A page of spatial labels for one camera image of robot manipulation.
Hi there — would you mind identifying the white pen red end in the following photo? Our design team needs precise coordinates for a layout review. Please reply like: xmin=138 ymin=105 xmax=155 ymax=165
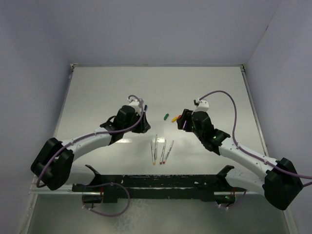
xmin=162 ymin=140 xmax=174 ymax=164

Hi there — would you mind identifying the white pen green end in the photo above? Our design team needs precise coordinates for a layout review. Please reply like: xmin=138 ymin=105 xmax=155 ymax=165
xmin=154 ymin=134 xmax=158 ymax=160

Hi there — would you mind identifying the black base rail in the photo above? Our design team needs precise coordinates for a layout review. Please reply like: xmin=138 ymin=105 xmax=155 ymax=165
xmin=72 ymin=175 xmax=234 ymax=203

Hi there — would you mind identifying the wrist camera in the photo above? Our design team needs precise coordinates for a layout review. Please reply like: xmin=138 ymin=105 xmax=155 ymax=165
xmin=194 ymin=99 xmax=209 ymax=112
xmin=128 ymin=97 xmax=144 ymax=116

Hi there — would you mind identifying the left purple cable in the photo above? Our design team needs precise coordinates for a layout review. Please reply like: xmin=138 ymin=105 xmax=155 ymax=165
xmin=36 ymin=94 xmax=144 ymax=188

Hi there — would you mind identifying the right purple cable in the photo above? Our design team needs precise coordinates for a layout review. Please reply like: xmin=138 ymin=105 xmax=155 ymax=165
xmin=199 ymin=90 xmax=312 ymax=180

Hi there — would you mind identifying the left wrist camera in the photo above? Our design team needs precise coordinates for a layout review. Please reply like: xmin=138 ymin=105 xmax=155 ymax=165
xmin=128 ymin=97 xmax=144 ymax=116

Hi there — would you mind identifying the aluminium frame rail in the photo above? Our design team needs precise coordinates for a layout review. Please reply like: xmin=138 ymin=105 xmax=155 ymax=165
xmin=239 ymin=65 xmax=269 ymax=156

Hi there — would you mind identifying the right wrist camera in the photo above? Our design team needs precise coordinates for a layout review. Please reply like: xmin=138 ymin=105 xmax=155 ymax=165
xmin=194 ymin=99 xmax=209 ymax=112

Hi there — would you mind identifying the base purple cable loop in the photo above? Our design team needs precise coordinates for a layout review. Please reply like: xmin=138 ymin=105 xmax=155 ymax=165
xmin=81 ymin=184 xmax=130 ymax=217

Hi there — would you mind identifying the white pen purple end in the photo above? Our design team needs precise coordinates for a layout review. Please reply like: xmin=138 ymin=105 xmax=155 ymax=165
xmin=159 ymin=140 xmax=167 ymax=165

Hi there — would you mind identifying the white pen yellow end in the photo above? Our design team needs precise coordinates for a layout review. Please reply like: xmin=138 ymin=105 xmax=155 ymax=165
xmin=151 ymin=141 xmax=156 ymax=165

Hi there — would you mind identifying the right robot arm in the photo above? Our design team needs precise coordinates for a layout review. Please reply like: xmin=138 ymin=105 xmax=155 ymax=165
xmin=176 ymin=109 xmax=303 ymax=211

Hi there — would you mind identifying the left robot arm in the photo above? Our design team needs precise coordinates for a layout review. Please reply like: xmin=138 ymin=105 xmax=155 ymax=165
xmin=31 ymin=103 xmax=151 ymax=191

